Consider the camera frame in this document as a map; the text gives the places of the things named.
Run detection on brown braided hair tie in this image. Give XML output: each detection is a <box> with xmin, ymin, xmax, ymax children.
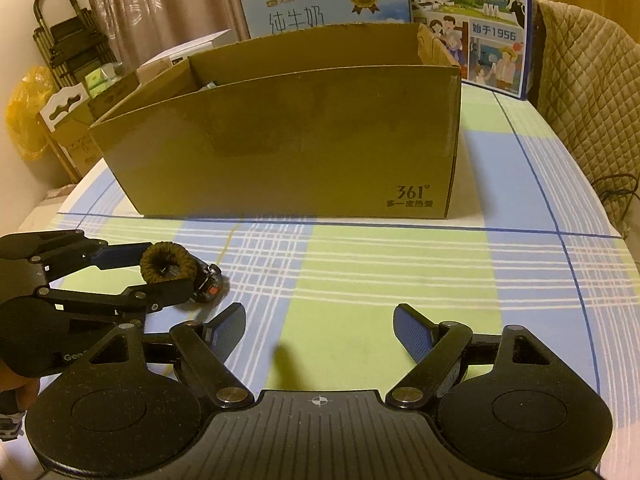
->
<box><xmin>139</xmin><ymin>240</ymin><xmax>190</xmax><ymax>283</ymax></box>

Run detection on left hand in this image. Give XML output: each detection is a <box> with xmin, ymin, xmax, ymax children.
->
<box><xmin>0</xmin><ymin>362</ymin><xmax>40</xmax><ymax>412</ymax></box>

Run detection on small black tag device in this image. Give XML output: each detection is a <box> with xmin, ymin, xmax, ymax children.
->
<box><xmin>192</xmin><ymin>259</ymin><xmax>224</xmax><ymax>304</ymax></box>

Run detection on plaid bed sheet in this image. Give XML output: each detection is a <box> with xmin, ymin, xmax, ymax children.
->
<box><xmin>52</xmin><ymin>87</ymin><xmax>639</xmax><ymax>479</ymax></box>

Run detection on open cardboard box with tissues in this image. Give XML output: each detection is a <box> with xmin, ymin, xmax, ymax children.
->
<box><xmin>39</xmin><ymin>63</ymin><xmax>140</xmax><ymax>182</ymax></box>

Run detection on yellow plastic bag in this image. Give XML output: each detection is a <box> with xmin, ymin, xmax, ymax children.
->
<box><xmin>6</xmin><ymin>66</ymin><xmax>56</xmax><ymax>162</ymax></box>

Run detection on white product box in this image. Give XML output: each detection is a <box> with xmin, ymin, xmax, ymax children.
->
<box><xmin>141</xmin><ymin>29</ymin><xmax>238</xmax><ymax>67</ymax></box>

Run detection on black folding cart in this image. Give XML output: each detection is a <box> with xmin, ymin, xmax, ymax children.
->
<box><xmin>32</xmin><ymin>0</ymin><xmax>116</xmax><ymax>89</ymax></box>

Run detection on brown cardboard box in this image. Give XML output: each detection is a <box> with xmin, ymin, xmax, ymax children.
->
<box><xmin>90</xmin><ymin>23</ymin><xmax>461</xmax><ymax>219</ymax></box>

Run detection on quilted beige chair cover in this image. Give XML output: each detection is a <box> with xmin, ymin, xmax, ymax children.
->
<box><xmin>530</xmin><ymin>0</ymin><xmax>640</xmax><ymax>196</ymax></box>

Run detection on light blue milk carton box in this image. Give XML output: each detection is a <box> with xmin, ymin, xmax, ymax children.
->
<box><xmin>241</xmin><ymin>0</ymin><xmax>411</xmax><ymax>38</ymax></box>

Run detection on dark blue milk carton box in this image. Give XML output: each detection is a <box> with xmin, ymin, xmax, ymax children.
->
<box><xmin>411</xmin><ymin>0</ymin><xmax>533</xmax><ymax>100</ymax></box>

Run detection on black cables on floor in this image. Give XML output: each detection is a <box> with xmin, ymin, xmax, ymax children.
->
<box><xmin>591</xmin><ymin>173</ymin><xmax>640</xmax><ymax>239</ymax></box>

